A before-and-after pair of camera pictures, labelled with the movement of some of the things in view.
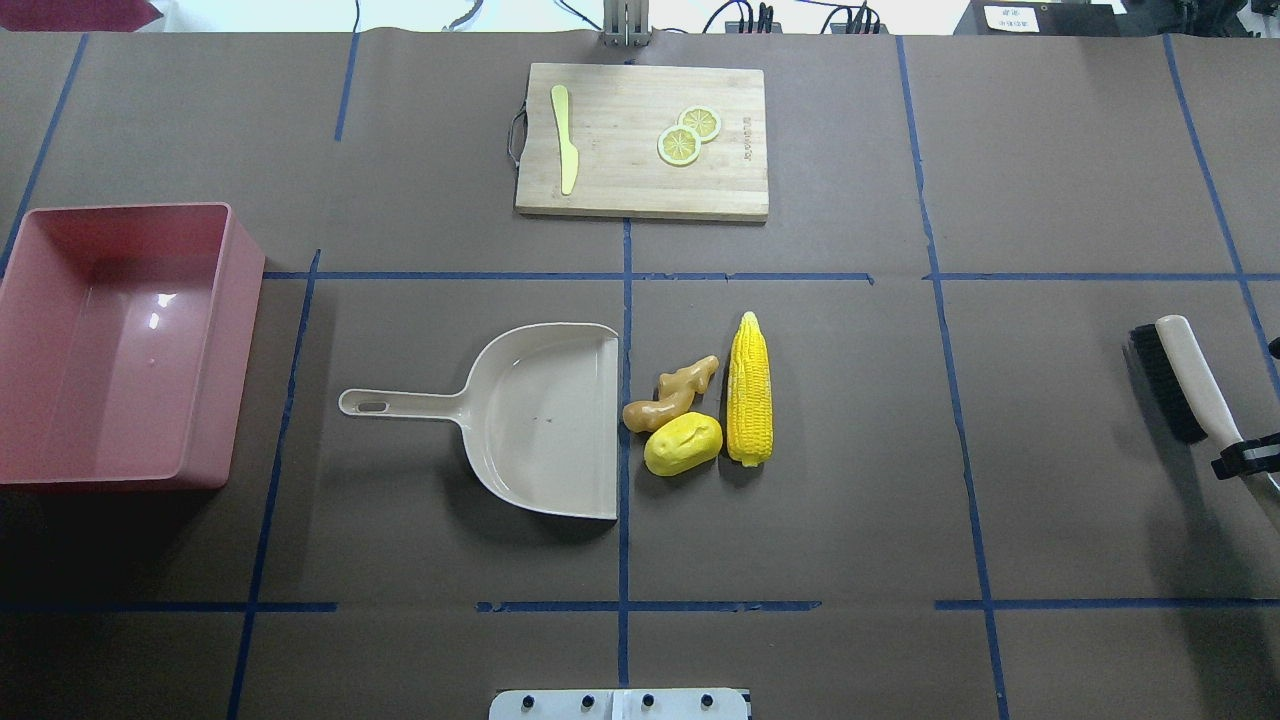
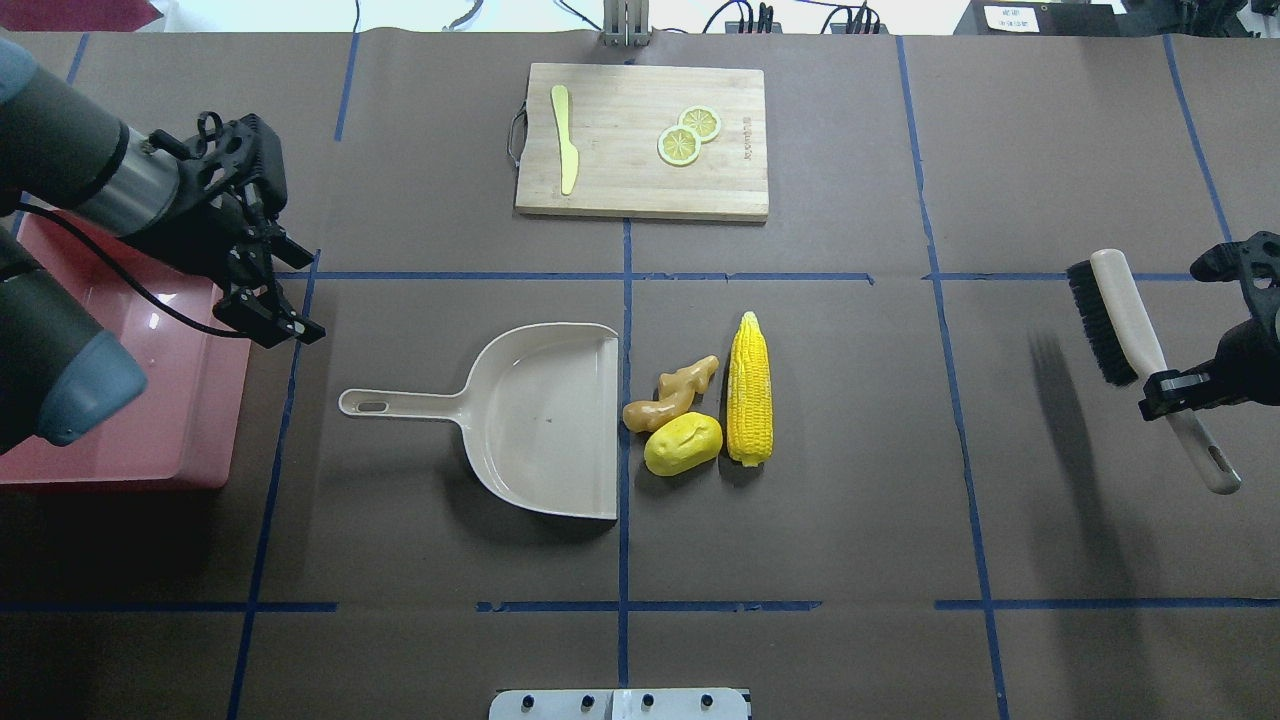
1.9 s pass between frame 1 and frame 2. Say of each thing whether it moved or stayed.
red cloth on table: stayed
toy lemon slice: stayed
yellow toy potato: stayed
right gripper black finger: moved
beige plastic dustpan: stayed
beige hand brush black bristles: moved
